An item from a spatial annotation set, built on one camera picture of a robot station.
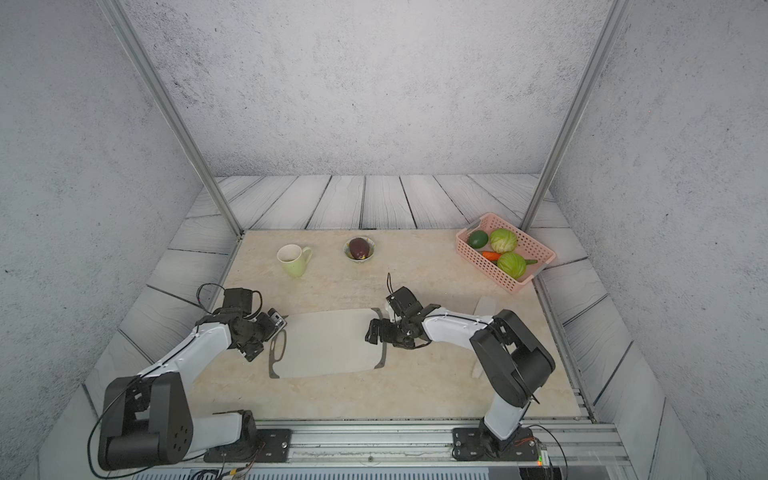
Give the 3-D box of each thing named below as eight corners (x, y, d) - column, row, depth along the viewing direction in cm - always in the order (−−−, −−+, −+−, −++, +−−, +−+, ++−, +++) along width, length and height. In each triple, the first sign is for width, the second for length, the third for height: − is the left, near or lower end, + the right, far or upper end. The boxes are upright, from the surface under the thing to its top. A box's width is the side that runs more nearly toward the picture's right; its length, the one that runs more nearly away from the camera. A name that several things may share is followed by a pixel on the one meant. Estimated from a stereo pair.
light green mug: (283, 278, 108) (275, 259, 101) (288, 263, 113) (280, 244, 105) (309, 278, 108) (303, 259, 101) (313, 263, 113) (306, 244, 105)
